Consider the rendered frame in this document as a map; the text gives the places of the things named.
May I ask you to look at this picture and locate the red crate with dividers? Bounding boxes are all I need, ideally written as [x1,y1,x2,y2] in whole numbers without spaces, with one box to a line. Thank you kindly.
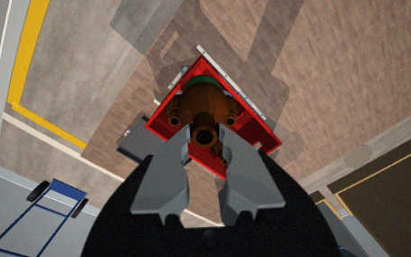
[145,55,282,180]

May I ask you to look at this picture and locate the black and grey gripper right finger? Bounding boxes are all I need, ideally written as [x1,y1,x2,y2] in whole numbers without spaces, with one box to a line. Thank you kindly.
[216,122,343,257]

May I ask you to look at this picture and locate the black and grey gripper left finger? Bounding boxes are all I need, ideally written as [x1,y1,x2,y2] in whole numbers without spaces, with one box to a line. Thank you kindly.
[81,123,193,257]

